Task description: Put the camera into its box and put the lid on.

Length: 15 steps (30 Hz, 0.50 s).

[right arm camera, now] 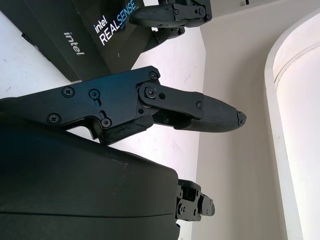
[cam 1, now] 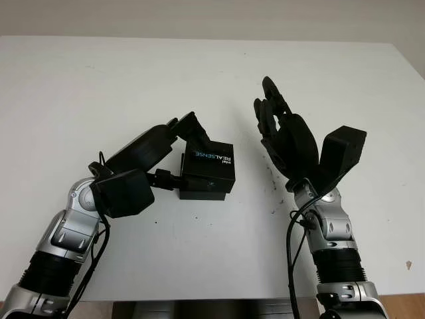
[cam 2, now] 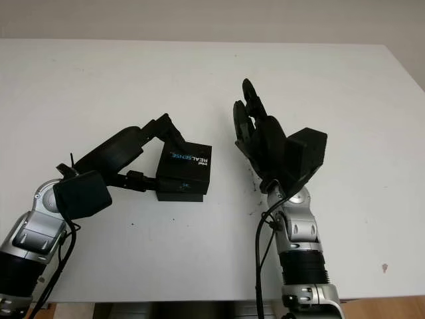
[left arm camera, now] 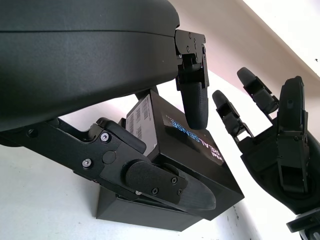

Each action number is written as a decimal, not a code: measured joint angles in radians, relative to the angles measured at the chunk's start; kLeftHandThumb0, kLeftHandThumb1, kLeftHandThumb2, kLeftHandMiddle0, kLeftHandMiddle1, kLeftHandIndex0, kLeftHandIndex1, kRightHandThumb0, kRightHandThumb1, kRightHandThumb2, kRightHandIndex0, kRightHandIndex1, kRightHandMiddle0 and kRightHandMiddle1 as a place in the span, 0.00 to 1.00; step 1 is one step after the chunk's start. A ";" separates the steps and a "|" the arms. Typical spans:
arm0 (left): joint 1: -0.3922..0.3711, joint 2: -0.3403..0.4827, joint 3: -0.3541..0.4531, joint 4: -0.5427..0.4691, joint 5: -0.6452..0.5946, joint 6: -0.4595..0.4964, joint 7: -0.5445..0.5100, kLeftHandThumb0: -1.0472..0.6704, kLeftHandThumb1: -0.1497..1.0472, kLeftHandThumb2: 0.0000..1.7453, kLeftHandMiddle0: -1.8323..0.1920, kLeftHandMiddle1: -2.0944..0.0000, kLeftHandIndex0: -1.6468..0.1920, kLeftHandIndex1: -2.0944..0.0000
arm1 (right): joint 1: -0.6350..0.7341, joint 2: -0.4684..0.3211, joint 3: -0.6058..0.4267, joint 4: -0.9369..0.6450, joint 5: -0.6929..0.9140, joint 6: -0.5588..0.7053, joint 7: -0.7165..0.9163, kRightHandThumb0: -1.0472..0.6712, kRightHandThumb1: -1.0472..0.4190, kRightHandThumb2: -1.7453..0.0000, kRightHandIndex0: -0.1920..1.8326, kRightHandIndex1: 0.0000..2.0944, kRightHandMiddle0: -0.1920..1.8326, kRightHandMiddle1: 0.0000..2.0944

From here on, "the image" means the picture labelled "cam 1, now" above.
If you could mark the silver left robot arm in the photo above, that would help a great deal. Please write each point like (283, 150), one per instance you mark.
(56, 232)

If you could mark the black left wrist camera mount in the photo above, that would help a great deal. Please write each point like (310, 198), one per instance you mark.
(123, 192)

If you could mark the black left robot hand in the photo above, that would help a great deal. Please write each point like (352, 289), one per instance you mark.
(152, 146)

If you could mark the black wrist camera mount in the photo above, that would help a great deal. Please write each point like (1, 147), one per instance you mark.
(123, 192)
(342, 156)

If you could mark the black camera box base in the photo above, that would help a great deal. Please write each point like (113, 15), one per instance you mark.
(202, 192)

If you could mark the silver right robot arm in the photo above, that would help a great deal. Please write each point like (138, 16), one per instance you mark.
(335, 252)

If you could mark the black printed box lid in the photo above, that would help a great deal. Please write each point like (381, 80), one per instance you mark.
(209, 163)

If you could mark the dark grey robot torso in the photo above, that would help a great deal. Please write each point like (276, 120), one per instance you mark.
(206, 309)

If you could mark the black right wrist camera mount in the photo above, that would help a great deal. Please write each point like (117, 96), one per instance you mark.
(342, 156)

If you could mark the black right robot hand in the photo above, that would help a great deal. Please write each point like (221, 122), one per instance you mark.
(292, 143)

